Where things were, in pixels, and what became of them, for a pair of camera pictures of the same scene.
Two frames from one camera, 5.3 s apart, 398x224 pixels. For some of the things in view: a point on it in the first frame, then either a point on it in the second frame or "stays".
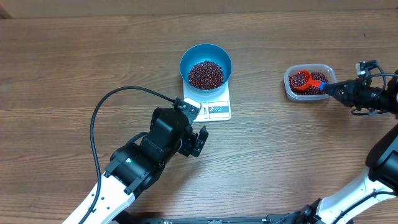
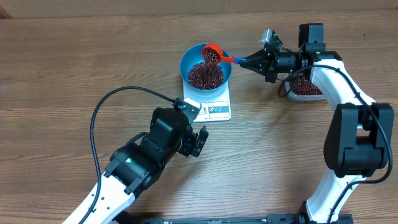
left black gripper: x=190 y=137 stays
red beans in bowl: x=206 y=75 stays
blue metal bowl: x=205 y=51 stays
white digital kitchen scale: x=216 y=107 stays
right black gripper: x=353 y=94 to x=270 y=63
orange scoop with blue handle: x=301 y=80 to x=213 y=54
